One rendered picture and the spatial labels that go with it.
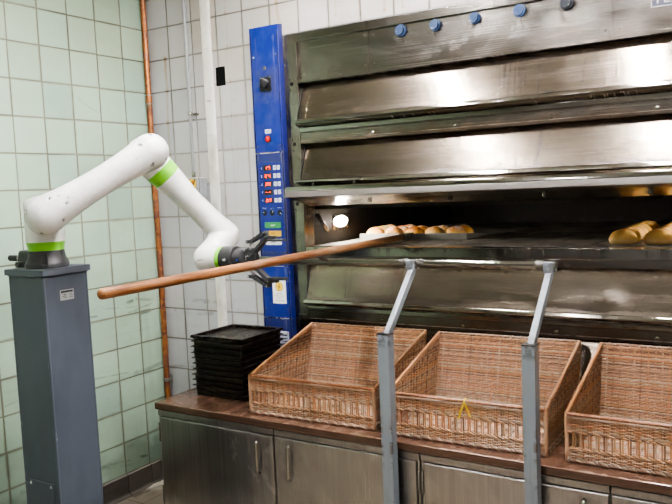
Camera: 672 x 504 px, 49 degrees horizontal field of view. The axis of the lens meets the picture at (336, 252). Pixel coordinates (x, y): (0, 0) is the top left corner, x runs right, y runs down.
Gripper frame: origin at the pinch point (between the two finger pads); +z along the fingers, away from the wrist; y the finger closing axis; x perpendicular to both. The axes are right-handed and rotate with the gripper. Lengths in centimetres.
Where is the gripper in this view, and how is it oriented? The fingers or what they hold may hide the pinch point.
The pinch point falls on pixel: (282, 259)
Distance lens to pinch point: 260.2
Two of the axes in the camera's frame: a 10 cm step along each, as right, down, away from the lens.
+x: -5.3, 1.0, -8.4
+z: 8.4, 0.1, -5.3
